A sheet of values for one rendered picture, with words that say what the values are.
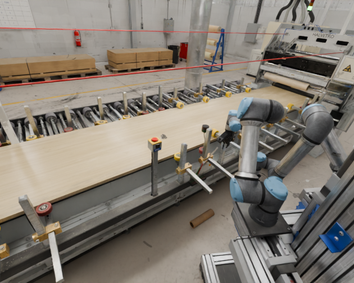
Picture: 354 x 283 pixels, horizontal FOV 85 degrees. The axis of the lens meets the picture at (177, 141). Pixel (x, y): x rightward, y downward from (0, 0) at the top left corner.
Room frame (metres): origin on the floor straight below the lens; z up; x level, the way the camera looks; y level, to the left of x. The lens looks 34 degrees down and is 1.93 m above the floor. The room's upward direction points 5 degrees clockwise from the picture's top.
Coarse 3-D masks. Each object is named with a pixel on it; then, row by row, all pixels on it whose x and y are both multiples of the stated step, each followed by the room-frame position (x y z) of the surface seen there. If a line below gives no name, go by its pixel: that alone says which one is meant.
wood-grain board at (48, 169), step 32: (256, 96) 3.03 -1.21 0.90; (288, 96) 3.17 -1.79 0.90; (96, 128) 1.65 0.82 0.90; (128, 128) 1.70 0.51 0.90; (160, 128) 1.76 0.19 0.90; (192, 128) 1.82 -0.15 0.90; (224, 128) 1.88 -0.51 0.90; (0, 160) 1.07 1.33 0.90; (32, 160) 1.10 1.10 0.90; (64, 160) 1.14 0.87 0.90; (96, 160) 1.17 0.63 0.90; (128, 160) 1.20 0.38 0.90; (160, 160) 1.25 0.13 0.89; (0, 192) 0.79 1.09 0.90; (32, 192) 0.81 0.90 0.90; (64, 192) 0.83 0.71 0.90
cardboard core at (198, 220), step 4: (204, 212) 1.39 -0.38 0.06; (208, 212) 1.38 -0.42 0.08; (212, 212) 1.39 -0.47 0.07; (200, 216) 1.32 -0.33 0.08; (204, 216) 1.32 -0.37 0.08; (208, 216) 1.34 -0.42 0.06; (192, 220) 1.27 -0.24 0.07; (196, 220) 1.27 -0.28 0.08; (200, 220) 1.27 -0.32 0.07; (204, 220) 1.29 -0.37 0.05; (192, 224) 1.26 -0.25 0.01; (196, 224) 1.23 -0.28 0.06
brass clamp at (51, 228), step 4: (52, 224) 0.64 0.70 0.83; (48, 228) 0.62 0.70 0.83; (52, 228) 0.62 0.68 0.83; (56, 228) 0.62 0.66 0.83; (60, 228) 0.63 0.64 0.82; (36, 232) 0.59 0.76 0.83; (48, 232) 0.59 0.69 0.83; (56, 232) 0.61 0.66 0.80; (60, 232) 0.62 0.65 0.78; (36, 236) 0.57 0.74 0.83; (40, 236) 0.57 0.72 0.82; (44, 236) 0.58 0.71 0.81; (36, 240) 0.55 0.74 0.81; (40, 240) 0.56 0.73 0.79
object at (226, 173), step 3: (210, 159) 1.35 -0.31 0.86; (210, 162) 1.33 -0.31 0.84; (213, 162) 1.31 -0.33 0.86; (213, 165) 1.30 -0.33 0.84; (216, 165) 1.28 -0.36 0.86; (219, 165) 1.28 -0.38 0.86; (219, 168) 1.25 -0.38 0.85; (222, 168) 1.24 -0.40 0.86; (222, 171) 1.22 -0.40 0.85; (225, 171) 1.21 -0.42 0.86; (225, 174) 1.19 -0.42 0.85; (228, 174) 1.18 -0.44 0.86; (231, 174) 1.18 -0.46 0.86; (228, 177) 1.16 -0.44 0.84; (231, 177) 1.14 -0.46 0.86
